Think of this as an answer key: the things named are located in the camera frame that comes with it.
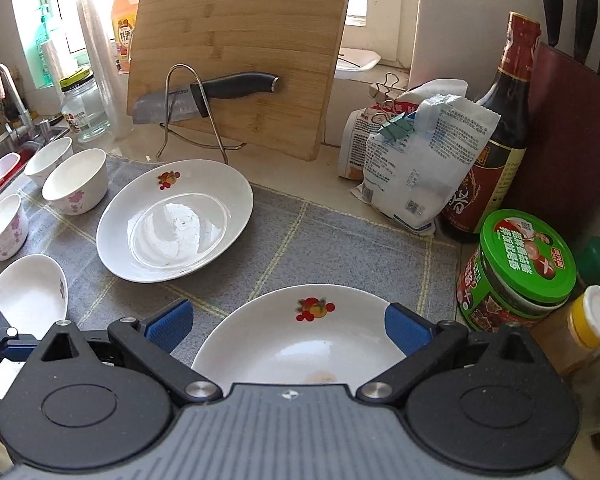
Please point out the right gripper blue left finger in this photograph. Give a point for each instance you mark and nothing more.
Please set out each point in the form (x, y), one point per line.
(168, 327)

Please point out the orange cooking wine jug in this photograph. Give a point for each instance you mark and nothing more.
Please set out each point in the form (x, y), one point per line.
(123, 20)

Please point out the white plate back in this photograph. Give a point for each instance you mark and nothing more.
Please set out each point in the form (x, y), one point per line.
(173, 220)

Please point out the white dish on windowsill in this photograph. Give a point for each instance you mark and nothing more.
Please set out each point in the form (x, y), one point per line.
(354, 62)

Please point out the grey blue checked dish mat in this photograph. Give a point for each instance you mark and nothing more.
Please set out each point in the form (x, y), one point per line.
(288, 241)

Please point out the green cap small bottle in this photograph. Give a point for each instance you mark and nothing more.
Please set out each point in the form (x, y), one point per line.
(588, 262)

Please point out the green lid sauce jar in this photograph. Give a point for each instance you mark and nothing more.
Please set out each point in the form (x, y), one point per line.
(521, 271)

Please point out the green dish soap bottle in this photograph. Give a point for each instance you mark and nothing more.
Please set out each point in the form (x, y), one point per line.
(44, 29)

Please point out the dark red knife block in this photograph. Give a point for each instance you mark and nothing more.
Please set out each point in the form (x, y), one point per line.
(559, 178)

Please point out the bamboo cutting board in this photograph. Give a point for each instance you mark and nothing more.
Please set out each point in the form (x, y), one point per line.
(177, 41)

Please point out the glass jar green lid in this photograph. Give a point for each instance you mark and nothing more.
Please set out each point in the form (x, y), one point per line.
(82, 106)

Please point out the floral bowl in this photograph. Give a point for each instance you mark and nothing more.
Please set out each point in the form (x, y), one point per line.
(14, 226)
(47, 159)
(79, 183)

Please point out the plastic wrap roll right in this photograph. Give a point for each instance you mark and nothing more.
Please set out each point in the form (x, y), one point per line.
(109, 82)

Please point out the black handled kitchen knife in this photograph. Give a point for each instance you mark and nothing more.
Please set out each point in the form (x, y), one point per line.
(148, 109)

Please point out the yellow lid spice jar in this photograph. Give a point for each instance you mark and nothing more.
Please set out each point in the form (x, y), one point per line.
(570, 335)

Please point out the white salt bag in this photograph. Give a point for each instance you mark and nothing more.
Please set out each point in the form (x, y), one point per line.
(414, 163)

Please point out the dark vinegar bottle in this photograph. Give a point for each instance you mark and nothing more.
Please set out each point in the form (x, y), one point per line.
(486, 184)

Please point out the metal wire board stand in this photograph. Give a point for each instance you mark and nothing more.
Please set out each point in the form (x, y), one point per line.
(193, 99)

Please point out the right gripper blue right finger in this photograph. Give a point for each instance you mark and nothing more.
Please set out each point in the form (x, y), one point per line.
(406, 329)

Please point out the steel kitchen faucet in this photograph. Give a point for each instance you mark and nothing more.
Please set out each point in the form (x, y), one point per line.
(27, 129)

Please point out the white plate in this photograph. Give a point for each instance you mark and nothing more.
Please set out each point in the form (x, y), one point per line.
(304, 334)
(173, 220)
(33, 294)

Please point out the orange white food bag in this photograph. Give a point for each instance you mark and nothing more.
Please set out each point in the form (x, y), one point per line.
(387, 102)

